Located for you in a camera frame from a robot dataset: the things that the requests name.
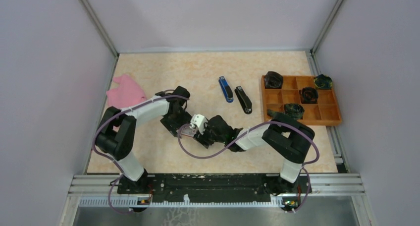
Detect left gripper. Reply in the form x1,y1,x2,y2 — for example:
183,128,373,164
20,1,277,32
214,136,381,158
160,107,193,138

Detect black stapler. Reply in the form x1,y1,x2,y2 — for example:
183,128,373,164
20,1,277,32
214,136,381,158
234,86,253,114

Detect blue stapler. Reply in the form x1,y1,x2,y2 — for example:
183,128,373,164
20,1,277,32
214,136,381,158
218,76,234,103

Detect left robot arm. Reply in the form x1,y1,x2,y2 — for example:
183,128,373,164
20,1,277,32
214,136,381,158
93,86,192,193

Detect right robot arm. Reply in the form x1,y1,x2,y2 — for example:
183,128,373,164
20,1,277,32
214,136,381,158
189,113,315,192

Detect pink cloth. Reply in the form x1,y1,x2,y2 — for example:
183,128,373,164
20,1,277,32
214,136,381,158
106,74,147,109

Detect dark rolled fabric top-left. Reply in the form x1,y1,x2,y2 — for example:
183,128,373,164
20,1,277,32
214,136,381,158
264,71,284,89

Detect dark rolled fabric lower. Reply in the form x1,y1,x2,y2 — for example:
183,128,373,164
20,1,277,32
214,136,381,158
267,104,305,120

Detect dark rolled fabric centre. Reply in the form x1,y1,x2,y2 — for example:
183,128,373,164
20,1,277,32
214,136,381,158
299,87,319,104

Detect orange wooden compartment tray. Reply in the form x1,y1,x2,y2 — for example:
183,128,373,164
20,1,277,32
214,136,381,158
261,75,342,126

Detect dark rolled fabric top-right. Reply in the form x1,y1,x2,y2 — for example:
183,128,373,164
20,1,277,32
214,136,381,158
314,74,333,90

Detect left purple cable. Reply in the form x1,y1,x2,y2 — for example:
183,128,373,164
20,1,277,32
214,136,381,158
92,89,190,215

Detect purple cable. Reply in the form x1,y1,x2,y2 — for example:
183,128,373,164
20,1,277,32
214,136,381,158
92,89,190,215
177,120,319,214

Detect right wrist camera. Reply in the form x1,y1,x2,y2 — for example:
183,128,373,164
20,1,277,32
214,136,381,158
190,114,208,135

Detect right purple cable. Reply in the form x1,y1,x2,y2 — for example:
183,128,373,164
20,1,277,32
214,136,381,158
177,120,319,214

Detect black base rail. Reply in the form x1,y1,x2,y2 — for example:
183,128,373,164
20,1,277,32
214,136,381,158
116,173,310,203

